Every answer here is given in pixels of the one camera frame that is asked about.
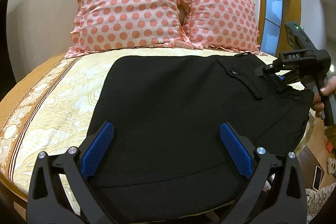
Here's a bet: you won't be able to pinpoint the black pants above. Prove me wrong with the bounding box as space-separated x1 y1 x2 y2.
88 54 314 223

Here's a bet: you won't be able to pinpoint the yellow patterned bed sheet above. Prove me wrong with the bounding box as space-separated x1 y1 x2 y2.
1 48 272 222

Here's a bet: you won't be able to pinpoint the white smartphone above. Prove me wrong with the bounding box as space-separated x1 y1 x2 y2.
312 165 323 191

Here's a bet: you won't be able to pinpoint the pink polka dot pillow right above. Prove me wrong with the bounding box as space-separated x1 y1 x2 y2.
180 0 261 55

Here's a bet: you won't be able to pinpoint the blue glass window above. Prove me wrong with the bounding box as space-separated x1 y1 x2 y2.
261 0 283 56

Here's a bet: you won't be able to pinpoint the pink polka dot pillow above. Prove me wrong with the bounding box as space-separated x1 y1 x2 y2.
66 0 193 59
180 0 261 55

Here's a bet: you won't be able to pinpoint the person's right hand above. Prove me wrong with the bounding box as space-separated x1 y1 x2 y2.
311 76 336 118

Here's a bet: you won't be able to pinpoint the pink polka dot pillow left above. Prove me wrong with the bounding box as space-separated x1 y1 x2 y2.
66 0 193 59

